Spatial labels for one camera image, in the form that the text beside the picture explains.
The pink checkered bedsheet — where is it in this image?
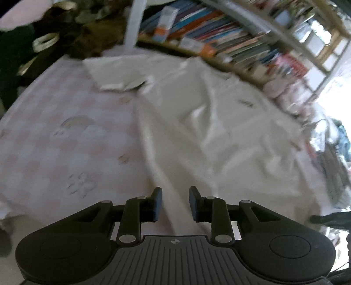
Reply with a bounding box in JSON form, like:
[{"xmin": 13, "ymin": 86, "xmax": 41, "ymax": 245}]
[{"xmin": 0, "ymin": 45, "xmax": 333, "ymax": 242}]

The white shirt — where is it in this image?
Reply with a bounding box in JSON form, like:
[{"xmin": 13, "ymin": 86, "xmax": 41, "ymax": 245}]
[{"xmin": 83, "ymin": 53, "xmax": 328, "ymax": 229}]

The wooden bookshelf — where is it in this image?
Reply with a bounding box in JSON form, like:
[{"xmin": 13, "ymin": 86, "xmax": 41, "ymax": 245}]
[{"xmin": 137, "ymin": 0, "xmax": 351, "ymax": 116}]

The flat orange and white box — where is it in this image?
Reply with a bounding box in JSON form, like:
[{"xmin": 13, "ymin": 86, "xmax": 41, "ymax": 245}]
[{"xmin": 179, "ymin": 37, "xmax": 216, "ymax": 57}]

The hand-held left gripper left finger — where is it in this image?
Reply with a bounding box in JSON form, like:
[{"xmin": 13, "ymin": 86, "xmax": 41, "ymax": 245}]
[{"xmin": 63, "ymin": 187, "xmax": 163, "ymax": 246}]

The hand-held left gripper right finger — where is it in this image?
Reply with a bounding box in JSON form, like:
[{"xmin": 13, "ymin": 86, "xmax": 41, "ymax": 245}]
[{"xmin": 189, "ymin": 186, "xmax": 281, "ymax": 246}]

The dark cloth pile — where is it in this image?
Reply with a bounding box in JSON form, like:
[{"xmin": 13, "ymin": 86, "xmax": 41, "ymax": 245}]
[{"xmin": 0, "ymin": 0, "xmax": 129, "ymax": 110}]

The white pole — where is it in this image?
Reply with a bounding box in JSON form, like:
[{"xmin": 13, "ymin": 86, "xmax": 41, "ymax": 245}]
[{"xmin": 123, "ymin": 0, "xmax": 150, "ymax": 48}]

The white tape roll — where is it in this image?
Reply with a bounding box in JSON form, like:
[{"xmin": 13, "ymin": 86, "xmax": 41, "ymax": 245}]
[{"xmin": 32, "ymin": 32, "xmax": 59, "ymax": 51}]

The pale pink cloth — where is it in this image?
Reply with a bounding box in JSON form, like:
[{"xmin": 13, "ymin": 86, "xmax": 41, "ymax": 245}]
[{"xmin": 0, "ymin": 0, "xmax": 57, "ymax": 29}]

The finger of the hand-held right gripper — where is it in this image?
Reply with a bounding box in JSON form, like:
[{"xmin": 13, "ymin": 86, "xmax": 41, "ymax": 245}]
[{"xmin": 310, "ymin": 210, "xmax": 351, "ymax": 229}]

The pink floral blanket pile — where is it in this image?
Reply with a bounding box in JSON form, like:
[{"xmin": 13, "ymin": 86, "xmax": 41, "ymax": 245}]
[{"xmin": 265, "ymin": 77, "xmax": 316, "ymax": 118}]

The row of colourful books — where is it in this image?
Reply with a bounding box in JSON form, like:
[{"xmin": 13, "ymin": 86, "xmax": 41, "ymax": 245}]
[{"xmin": 140, "ymin": 0, "xmax": 310, "ymax": 91}]

